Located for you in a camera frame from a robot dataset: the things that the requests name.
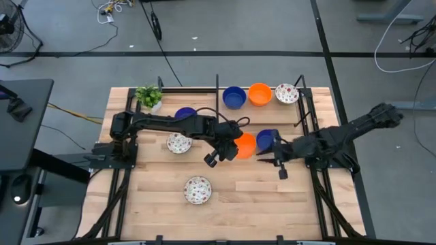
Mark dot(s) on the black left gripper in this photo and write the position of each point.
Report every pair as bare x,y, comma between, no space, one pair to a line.
227,143

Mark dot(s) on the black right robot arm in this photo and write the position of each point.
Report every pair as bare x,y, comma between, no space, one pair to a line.
340,139

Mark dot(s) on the wooden shelf board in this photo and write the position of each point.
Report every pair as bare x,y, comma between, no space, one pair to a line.
272,114

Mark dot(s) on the black round device with light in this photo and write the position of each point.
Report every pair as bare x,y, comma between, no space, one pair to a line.
20,188

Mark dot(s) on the black table frame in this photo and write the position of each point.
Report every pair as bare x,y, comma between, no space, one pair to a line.
217,98

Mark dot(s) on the black desk device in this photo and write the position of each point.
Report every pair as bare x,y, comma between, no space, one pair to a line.
18,109

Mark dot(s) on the black desk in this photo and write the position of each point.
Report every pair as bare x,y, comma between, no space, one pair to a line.
24,136

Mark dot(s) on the green plant in white pot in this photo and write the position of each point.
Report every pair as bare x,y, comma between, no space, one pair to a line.
148,96

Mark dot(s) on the green bowl with floral inside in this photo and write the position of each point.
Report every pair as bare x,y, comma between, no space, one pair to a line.
198,190
178,143
287,93

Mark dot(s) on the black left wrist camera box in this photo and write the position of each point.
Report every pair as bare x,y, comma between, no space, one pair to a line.
211,159

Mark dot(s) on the black floor fan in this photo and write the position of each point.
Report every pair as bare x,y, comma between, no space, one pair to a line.
5,27

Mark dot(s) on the blue plastic bowl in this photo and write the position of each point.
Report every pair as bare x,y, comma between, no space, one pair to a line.
234,97
265,139
185,111

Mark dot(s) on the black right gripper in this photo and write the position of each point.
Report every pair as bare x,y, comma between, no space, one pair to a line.
284,149

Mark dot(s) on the orange plastic bowl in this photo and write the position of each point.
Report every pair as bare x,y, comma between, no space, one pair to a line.
247,146
260,94

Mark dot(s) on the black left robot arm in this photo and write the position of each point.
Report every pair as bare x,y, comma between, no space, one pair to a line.
163,124

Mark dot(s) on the grey table foot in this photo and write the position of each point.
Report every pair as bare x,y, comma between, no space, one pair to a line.
388,17

